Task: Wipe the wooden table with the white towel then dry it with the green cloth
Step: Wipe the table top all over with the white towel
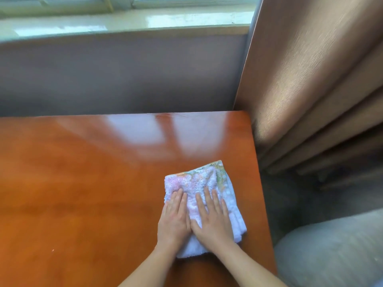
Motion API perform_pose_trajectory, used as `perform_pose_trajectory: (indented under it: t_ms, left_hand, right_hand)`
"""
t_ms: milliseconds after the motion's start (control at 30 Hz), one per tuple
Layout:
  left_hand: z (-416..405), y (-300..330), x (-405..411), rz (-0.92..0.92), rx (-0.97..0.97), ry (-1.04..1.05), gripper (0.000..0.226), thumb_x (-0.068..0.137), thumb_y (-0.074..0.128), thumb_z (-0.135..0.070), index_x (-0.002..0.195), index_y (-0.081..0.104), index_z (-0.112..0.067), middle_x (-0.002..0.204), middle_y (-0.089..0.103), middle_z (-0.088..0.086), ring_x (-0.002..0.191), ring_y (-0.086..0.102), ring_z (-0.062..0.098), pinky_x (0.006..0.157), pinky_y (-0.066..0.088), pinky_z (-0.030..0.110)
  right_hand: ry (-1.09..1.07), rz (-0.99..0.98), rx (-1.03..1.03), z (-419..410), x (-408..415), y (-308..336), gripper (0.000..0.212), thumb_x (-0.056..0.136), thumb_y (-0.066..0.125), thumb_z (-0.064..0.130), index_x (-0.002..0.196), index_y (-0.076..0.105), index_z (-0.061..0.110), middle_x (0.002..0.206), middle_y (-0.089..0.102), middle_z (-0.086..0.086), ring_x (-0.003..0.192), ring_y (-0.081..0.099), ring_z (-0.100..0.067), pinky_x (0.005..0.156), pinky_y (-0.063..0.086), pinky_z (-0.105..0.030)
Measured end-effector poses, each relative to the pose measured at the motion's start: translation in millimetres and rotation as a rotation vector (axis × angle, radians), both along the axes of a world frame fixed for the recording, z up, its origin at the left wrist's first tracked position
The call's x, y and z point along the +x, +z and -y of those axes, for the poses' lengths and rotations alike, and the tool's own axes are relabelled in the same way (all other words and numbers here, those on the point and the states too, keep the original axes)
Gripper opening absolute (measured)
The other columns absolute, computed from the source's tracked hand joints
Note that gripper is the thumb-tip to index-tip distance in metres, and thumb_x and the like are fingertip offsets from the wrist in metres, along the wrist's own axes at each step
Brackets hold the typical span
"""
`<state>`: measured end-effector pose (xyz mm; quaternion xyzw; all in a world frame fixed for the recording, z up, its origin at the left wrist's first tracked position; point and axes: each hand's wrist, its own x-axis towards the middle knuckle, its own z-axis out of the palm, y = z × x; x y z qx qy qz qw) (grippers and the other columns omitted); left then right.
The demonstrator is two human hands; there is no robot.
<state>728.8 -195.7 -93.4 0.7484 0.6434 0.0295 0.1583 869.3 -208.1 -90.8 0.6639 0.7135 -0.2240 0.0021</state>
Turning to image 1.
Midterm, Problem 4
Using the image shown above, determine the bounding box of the person's right hand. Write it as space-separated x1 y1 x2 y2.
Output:
190 186 236 255

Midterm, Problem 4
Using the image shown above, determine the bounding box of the person's left hand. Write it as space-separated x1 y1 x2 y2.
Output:
156 188 192 250

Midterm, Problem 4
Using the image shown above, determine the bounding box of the white pastel terry towel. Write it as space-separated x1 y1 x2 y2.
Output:
164 160 248 259

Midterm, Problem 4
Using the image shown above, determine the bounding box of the person's right forearm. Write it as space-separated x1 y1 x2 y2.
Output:
209 240 288 287

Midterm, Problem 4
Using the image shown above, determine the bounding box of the person's left forearm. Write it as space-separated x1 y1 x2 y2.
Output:
117 241 181 287

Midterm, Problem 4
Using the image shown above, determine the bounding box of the beige fabric curtain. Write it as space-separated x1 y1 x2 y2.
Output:
233 0 383 190

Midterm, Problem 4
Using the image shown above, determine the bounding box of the white glossy window sill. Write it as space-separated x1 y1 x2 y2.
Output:
0 9 255 43

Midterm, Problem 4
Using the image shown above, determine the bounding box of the white window frame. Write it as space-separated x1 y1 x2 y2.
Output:
0 0 264 19

